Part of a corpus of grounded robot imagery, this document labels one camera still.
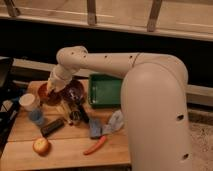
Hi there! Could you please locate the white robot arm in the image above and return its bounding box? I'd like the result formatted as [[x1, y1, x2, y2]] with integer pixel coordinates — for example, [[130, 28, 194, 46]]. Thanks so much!
[[48, 46, 193, 171]]

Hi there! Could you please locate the blue sponge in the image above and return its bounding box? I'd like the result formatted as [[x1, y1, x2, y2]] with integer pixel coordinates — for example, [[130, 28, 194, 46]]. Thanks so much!
[[89, 118, 102, 139]]

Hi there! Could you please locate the blue plastic cup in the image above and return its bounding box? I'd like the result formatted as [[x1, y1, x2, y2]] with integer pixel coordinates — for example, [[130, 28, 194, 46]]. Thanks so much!
[[28, 108, 45, 126]]

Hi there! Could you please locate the green plastic tray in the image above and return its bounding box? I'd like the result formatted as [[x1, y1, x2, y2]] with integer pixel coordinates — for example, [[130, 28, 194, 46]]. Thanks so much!
[[88, 74, 122, 108]]

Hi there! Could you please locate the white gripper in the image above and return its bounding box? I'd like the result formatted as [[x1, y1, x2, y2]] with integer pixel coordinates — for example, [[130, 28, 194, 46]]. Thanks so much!
[[46, 65, 74, 94]]

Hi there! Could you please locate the black rectangular block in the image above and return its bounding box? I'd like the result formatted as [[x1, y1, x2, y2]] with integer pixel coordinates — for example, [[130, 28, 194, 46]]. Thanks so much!
[[40, 119, 64, 137]]

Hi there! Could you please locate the black handled metal scoop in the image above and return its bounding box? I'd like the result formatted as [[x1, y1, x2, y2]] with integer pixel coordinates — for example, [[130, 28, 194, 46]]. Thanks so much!
[[69, 96, 89, 125]]

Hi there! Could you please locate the purple bowl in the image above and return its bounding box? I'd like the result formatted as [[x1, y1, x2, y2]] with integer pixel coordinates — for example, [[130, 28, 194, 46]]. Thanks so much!
[[60, 80, 85, 103]]

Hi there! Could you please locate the light blue cloth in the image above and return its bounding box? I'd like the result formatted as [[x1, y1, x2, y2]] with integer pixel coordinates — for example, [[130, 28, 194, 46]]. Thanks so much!
[[102, 110, 124, 135]]

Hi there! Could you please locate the white plastic cup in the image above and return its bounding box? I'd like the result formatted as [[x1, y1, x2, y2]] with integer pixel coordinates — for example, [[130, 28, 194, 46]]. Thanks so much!
[[19, 93, 40, 111]]

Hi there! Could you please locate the orange-red bowl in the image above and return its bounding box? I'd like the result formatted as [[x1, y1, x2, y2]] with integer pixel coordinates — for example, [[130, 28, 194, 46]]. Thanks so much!
[[37, 83, 54, 106]]

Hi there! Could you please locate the red yellow apple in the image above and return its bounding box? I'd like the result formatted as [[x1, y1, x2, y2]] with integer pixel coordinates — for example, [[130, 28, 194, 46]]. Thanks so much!
[[33, 138, 50, 155]]

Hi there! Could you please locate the dark red grape bunch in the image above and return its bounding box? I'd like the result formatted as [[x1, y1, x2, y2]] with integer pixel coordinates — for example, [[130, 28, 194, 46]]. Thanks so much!
[[47, 92, 61, 105]]

